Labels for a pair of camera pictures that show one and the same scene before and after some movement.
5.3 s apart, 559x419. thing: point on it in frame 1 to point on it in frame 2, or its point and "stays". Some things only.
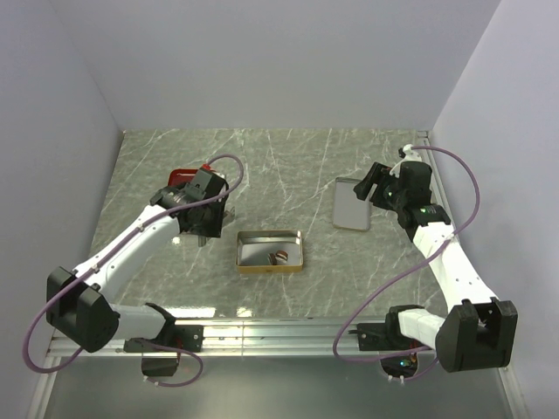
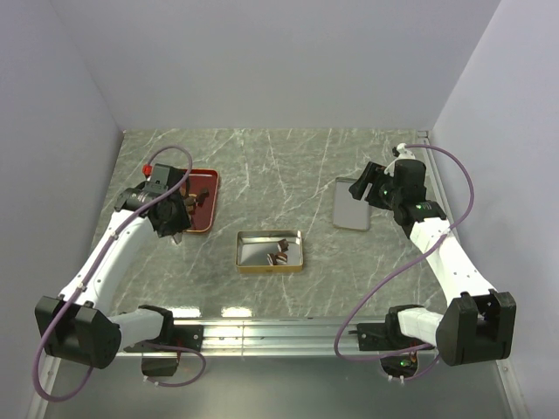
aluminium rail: x=254 y=339 stays
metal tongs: x=202 y=240 to x=178 y=238
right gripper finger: x=378 y=172 stays
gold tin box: x=253 y=247 stays
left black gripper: x=214 y=229 to x=180 y=223
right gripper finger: x=363 y=188 stays
